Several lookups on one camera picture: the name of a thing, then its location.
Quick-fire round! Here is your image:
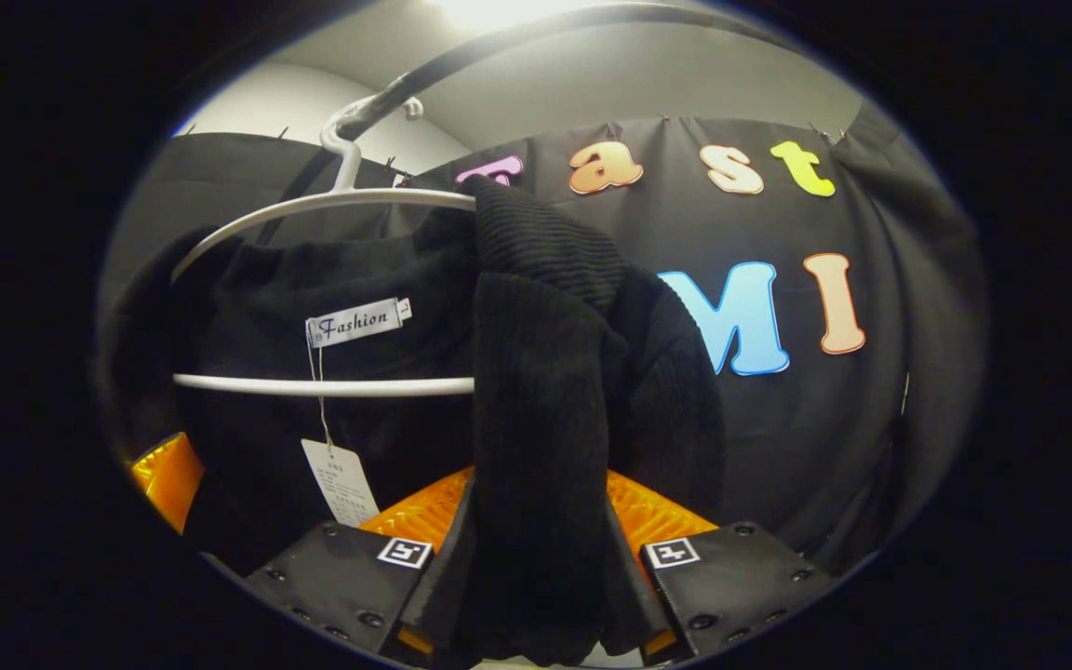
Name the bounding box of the black backdrop cloth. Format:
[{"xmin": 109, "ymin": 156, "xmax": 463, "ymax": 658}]
[{"xmin": 103, "ymin": 116, "xmax": 988, "ymax": 578}]

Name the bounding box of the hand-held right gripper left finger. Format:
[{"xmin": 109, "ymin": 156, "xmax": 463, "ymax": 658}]
[{"xmin": 243, "ymin": 465, "xmax": 479, "ymax": 669}]

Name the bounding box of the black jacket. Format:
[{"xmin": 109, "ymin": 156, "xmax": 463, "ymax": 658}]
[{"xmin": 99, "ymin": 177, "xmax": 728, "ymax": 669}]

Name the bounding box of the ceiling light panel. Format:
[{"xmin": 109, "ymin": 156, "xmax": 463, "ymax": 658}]
[{"xmin": 429, "ymin": 0, "xmax": 611, "ymax": 31}]

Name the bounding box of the white clothes hanger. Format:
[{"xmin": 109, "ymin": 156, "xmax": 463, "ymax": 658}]
[{"xmin": 170, "ymin": 96, "xmax": 479, "ymax": 399}]

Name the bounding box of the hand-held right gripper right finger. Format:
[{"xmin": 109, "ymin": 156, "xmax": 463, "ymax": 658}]
[{"xmin": 603, "ymin": 470, "xmax": 839, "ymax": 666}]

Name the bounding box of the black metal clothes rack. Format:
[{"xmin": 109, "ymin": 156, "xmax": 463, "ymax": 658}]
[{"xmin": 252, "ymin": 0, "xmax": 811, "ymax": 248}]

